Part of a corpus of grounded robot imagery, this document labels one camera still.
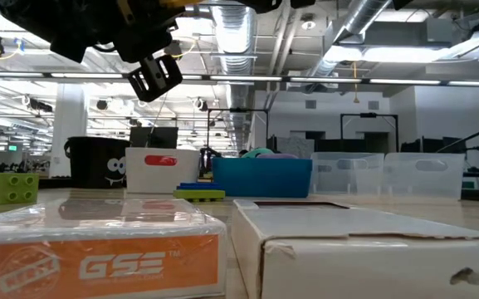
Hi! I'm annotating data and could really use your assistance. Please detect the white plastic bin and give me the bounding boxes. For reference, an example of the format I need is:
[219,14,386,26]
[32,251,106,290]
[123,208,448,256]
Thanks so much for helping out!
[125,146,202,195]

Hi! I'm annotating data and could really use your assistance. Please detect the linear ceiling light strip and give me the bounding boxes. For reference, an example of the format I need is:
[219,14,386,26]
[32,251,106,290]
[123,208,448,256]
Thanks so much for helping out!
[0,70,467,87]

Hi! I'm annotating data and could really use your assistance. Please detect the white card box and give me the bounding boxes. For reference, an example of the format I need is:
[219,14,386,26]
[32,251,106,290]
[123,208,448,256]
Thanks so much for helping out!
[230,198,479,299]

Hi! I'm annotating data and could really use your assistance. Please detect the lime green plate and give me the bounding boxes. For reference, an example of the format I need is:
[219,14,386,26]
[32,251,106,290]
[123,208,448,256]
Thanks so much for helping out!
[173,189,227,203]

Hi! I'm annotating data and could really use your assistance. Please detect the purple foam dice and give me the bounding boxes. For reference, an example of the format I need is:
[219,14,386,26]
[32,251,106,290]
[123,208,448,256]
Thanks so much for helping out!
[255,153,300,161]

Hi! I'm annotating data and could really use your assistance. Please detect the white pillar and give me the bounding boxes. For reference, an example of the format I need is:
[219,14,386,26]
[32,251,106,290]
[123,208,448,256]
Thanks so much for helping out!
[49,82,89,175]

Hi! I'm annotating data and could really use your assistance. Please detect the black station frame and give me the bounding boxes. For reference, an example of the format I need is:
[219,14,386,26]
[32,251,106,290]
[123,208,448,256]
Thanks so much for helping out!
[340,112,399,154]
[207,107,270,153]

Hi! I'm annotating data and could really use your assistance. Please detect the black bucket with cartoon eyes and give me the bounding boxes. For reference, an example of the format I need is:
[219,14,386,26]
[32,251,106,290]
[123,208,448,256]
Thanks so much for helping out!
[63,136,133,190]

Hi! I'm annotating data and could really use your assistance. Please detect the blue toy block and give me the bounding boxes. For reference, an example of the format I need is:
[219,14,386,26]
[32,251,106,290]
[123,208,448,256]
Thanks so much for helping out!
[178,182,221,192]

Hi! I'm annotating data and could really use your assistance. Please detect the blue plastic bin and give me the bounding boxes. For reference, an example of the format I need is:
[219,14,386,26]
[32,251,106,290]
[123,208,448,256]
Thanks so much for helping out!
[211,156,314,199]

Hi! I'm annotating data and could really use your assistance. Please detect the silver air duct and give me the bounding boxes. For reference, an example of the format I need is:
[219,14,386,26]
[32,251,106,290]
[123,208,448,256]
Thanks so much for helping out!
[212,0,257,154]
[305,0,393,80]

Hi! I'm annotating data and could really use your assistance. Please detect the long yellow toy brick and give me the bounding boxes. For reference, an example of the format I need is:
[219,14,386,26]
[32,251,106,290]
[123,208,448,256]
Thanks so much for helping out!
[161,0,203,7]

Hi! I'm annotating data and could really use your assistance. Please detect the orange card box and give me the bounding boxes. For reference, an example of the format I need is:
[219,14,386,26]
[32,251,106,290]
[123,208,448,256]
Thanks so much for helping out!
[0,197,228,299]

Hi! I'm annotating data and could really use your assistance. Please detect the clear plastic bin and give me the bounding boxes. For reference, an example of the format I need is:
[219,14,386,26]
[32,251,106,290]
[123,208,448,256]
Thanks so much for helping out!
[381,151,467,201]
[309,151,386,196]

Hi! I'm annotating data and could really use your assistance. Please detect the black monitor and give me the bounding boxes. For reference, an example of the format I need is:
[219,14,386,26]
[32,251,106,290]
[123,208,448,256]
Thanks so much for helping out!
[129,126,179,150]

